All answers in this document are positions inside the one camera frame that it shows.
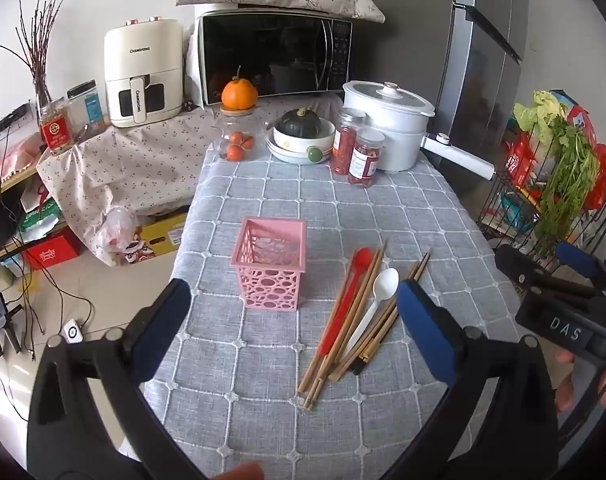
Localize pink plastic bag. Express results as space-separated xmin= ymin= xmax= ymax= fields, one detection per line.
xmin=0 ymin=132 xmax=49 ymax=181

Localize red plastic spoon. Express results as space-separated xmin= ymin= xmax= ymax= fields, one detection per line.
xmin=317 ymin=247 xmax=374 ymax=357

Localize bare branches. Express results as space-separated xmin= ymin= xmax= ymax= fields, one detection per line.
xmin=0 ymin=0 xmax=71 ymax=106

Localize large orange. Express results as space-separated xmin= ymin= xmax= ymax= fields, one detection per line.
xmin=221 ymin=66 xmax=259 ymax=111

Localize white bowl with lime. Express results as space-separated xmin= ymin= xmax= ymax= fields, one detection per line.
xmin=266 ymin=136 xmax=334 ymax=167

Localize dark wooden chopstick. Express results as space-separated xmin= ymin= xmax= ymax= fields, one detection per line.
xmin=353 ymin=305 xmax=400 ymax=376

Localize person's right hand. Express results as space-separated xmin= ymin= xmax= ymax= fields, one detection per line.
xmin=553 ymin=349 xmax=606 ymax=413

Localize glass jar with red label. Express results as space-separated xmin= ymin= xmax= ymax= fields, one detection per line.
xmin=37 ymin=96 xmax=77 ymax=157

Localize wooden shelf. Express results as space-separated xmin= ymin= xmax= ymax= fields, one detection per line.
xmin=0 ymin=105 xmax=51 ymax=271

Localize white charger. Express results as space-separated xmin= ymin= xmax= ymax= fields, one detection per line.
xmin=62 ymin=320 xmax=85 ymax=347

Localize clear container with black lid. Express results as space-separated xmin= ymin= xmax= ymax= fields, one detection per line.
xmin=66 ymin=80 xmax=107 ymax=137

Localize yellow cardboard box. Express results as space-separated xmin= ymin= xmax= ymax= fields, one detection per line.
xmin=126 ymin=211 xmax=190 ymax=264

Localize white electric pot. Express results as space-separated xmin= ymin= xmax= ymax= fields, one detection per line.
xmin=342 ymin=80 xmax=498 ymax=182

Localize printed bamboo chopstick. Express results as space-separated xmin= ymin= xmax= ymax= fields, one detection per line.
xmin=303 ymin=247 xmax=385 ymax=408
xmin=308 ymin=260 xmax=384 ymax=411

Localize brown wooden chopstick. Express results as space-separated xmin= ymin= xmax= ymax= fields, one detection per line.
xmin=298 ymin=241 xmax=388 ymax=396

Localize green squash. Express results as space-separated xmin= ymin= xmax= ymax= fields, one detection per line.
xmin=274 ymin=108 xmax=322 ymax=139

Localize black microwave oven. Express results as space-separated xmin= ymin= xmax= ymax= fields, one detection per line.
xmin=193 ymin=6 xmax=355 ymax=109

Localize black wire rack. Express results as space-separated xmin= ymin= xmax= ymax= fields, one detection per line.
xmin=477 ymin=110 xmax=606 ymax=291

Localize plain bamboo chopstick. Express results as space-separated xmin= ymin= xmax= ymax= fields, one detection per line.
xmin=340 ymin=260 xmax=426 ymax=376
xmin=328 ymin=247 xmax=432 ymax=382
xmin=360 ymin=305 xmax=400 ymax=363

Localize red snack packet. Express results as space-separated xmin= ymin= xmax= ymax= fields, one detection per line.
xmin=503 ymin=130 xmax=540 ymax=188

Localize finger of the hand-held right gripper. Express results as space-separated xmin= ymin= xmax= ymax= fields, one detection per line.
xmin=555 ymin=241 xmax=606 ymax=293
xmin=494 ymin=245 xmax=604 ymax=306

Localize clear plastic bag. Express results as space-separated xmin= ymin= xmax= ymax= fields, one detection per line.
xmin=100 ymin=205 xmax=140 ymax=257

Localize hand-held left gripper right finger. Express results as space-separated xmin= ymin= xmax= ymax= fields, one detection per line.
xmin=383 ymin=279 xmax=568 ymax=480

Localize white plastic spoon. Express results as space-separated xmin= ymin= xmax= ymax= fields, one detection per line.
xmin=344 ymin=267 xmax=400 ymax=358

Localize cilantro bunch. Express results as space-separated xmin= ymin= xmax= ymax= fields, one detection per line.
xmin=533 ymin=115 xmax=602 ymax=258

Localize person's left hand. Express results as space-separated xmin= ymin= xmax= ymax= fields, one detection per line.
xmin=207 ymin=461 xmax=265 ymax=480

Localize grey checked tablecloth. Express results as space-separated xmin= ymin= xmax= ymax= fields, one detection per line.
xmin=128 ymin=95 xmax=564 ymax=480

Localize white air fryer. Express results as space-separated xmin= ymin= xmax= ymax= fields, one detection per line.
xmin=103 ymin=18 xmax=185 ymax=129

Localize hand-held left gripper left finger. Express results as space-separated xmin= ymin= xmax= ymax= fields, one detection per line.
xmin=27 ymin=279 xmax=205 ymax=480

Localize plastic jar of dried chili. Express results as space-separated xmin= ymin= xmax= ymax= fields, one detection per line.
xmin=332 ymin=108 xmax=367 ymax=177
xmin=347 ymin=127 xmax=387 ymax=189

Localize teal snack packet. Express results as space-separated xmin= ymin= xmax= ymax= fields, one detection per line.
xmin=500 ymin=194 xmax=534 ymax=231

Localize napa cabbage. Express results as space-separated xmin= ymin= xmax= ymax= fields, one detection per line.
xmin=513 ymin=90 xmax=568 ymax=141

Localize green tissue pack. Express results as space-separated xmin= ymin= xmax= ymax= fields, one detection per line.
xmin=18 ymin=199 xmax=66 ymax=233

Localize floral cabinet cloth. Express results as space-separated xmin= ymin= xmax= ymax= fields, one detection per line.
xmin=36 ymin=107 xmax=221 ymax=268

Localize grey refrigerator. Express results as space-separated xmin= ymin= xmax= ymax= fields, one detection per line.
xmin=433 ymin=0 xmax=531 ymax=206

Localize pink plastic utensil basket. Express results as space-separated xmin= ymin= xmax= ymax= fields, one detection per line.
xmin=229 ymin=216 xmax=308 ymax=312

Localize red box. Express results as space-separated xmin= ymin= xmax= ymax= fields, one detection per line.
xmin=22 ymin=232 xmax=84 ymax=272

